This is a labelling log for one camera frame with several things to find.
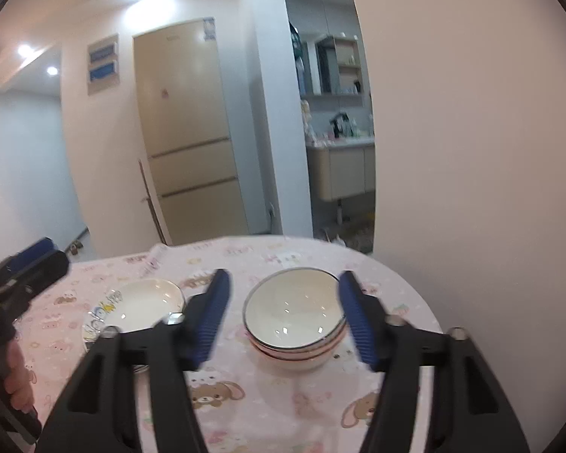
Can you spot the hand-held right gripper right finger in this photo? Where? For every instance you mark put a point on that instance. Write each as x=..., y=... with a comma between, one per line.
x=356, y=321

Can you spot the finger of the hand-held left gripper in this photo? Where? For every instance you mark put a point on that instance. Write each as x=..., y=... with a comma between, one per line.
x=37, y=247
x=47, y=266

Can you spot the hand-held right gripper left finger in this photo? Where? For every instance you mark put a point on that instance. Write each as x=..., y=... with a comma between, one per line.
x=212, y=321

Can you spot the pink rabbit strawberry bowl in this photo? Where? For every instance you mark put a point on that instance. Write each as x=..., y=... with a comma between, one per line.
x=297, y=365
x=302, y=355

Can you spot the white dark-rimmed bowl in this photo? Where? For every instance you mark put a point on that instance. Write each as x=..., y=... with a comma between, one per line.
x=287, y=311

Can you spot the white cartoon print plate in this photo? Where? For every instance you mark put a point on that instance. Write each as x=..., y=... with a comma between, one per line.
x=141, y=306

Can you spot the person's left hand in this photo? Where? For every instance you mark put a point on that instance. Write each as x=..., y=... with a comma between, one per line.
x=19, y=373

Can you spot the pink printed tablecloth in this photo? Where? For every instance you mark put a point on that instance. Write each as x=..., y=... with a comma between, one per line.
x=273, y=410

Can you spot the beige vanity cabinet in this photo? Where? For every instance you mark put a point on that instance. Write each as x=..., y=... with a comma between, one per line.
x=344, y=170

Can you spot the round ceiling light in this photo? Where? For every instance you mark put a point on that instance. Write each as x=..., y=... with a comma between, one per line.
x=52, y=71
x=26, y=49

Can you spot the grey electrical panel box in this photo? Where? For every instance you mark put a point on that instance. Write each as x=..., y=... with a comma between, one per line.
x=103, y=63

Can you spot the black faucet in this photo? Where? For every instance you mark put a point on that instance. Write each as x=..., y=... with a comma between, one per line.
x=336, y=125

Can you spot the white ornament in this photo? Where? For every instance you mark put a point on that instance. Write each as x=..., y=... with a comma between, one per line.
x=306, y=120

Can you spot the beige refrigerator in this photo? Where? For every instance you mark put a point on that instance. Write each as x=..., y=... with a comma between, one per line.
x=188, y=104

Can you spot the bathroom mirror cabinet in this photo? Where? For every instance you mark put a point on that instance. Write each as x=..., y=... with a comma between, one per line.
x=328, y=66

